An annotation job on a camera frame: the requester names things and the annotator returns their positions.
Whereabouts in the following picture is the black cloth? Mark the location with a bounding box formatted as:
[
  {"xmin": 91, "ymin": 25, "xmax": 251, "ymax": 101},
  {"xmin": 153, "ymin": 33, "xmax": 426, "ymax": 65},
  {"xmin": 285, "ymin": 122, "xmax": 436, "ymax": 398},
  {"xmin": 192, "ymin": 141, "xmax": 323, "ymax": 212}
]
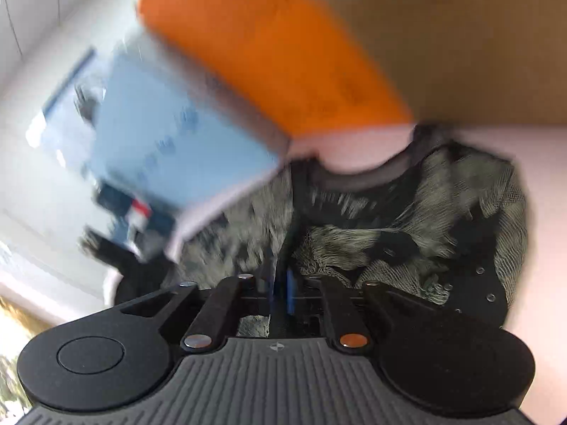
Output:
[{"xmin": 80, "ymin": 226, "xmax": 179, "ymax": 307}]

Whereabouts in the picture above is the dark blue labelled container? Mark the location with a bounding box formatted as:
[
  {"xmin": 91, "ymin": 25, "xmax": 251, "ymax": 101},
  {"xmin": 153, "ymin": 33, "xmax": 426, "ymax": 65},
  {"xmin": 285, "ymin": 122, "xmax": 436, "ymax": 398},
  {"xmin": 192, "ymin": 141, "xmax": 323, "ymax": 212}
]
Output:
[{"xmin": 95, "ymin": 181, "xmax": 179, "ymax": 263}]

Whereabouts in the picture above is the orange printed box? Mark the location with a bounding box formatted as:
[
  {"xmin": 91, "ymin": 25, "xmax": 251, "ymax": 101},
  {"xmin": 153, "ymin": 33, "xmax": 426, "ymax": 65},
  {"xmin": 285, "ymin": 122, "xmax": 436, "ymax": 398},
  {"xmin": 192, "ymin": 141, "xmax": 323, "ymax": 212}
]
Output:
[{"xmin": 137, "ymin": 0, "xmax": 415, "ymax": 139}]

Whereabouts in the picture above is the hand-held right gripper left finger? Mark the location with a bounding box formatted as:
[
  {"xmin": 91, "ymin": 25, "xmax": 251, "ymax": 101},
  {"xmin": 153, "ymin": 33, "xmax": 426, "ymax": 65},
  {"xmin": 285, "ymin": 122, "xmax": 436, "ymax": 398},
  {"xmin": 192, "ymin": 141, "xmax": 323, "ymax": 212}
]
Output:
[{"xmin": 117, "ymin": 254, "xmax": 288, "ymax": 353}]

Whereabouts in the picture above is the black olive lace-print garment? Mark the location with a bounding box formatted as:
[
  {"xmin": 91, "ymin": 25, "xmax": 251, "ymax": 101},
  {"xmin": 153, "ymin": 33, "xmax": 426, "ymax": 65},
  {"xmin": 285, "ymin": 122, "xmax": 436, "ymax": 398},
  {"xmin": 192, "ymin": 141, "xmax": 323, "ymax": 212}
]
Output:
[{"xmin": 162, "ymin": 124, "xmax": 530, "ymax": 338}]

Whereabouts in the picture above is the brown cardboard box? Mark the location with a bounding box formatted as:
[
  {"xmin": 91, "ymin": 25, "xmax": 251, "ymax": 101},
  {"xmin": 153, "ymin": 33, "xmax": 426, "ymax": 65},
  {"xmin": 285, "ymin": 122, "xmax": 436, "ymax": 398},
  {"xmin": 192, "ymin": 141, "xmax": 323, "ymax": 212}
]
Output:
[{"xmin": 288, "ymin": 0, "xmax": 567, "ymax": 125}]

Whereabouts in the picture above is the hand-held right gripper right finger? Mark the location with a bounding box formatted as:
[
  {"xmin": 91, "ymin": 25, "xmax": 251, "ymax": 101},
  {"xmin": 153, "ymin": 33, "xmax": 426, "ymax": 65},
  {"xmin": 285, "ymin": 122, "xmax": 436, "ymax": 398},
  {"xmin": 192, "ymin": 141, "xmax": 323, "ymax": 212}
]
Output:
[{"xmin": 287, "ymin": 269, "xmax": 444, "ymax": 353}]

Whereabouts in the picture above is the light blue cardboard box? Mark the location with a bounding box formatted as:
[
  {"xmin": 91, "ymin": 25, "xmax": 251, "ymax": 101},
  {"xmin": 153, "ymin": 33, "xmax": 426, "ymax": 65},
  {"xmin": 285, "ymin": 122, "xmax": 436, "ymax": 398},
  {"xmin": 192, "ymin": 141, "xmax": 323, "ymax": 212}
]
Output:
[{"xmin": 88, "ymin": 35, "xmax": 292, "ymax": 214}]

